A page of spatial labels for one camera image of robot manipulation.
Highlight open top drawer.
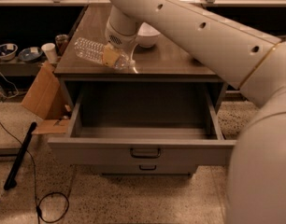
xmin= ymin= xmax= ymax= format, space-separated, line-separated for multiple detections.
xmin=49 ymin=81 xmax=235 ymax=169

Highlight white cables at left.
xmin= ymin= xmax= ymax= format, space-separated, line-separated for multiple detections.
xmin=0 ymin=57 xmax=21 ymax=101

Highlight black stand leg left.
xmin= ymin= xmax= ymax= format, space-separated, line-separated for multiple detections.
xmin=4 ymin=122 xmax=36 ymax=190

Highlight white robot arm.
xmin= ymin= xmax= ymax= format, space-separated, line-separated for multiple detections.
xmin=108 ymin=0 xmax=286 ymax=224

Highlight white paper cup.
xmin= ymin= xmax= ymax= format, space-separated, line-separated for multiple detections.
xmin=41 ymin=43 xmax=58 ymax=63

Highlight clear plastic water bottle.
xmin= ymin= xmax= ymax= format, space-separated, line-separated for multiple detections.
xmin=74 ymin=37 xmax=136 ymax=69

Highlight blue bowl left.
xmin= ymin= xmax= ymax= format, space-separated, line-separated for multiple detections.
xmin=0 ymin=43 xmax=18 ymax=62

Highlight lower drawer front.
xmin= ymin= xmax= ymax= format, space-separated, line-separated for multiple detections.
xmin=93 ymin=163 xmax=199 ymax=175

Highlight white bowl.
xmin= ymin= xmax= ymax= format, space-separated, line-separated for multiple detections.
xmin=136 ymin=22 xmax=161 ymax=48

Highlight glass jar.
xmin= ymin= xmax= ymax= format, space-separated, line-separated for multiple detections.
xmin=55 ymin=35 xmax=69 ymax=55

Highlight blue bowl right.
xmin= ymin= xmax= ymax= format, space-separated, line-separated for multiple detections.
xmin=18 ymin=47 xmax=43 ymax=63

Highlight black floor cable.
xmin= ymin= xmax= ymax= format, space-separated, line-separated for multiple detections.
xmin=0 ymin=112 xmax=71 ymax=224

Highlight grey drawer cabinet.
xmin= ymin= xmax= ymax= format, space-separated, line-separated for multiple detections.
xmin=55 ymin=4 xmax=227 ymax=109

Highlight blue bowl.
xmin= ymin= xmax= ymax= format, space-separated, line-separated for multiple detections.
xmin=18 ymin=47 xmax=43 ymax=63
xmin=0 ymin=43 xmax=18 ymax=62

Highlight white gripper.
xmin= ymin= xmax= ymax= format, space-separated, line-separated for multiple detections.
xmin=102 ymin=20 xmax=138 ymax=67

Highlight brown cardboard box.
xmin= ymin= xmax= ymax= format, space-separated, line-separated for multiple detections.
xmin=21 ymin=62 xmax=70 ymax=134

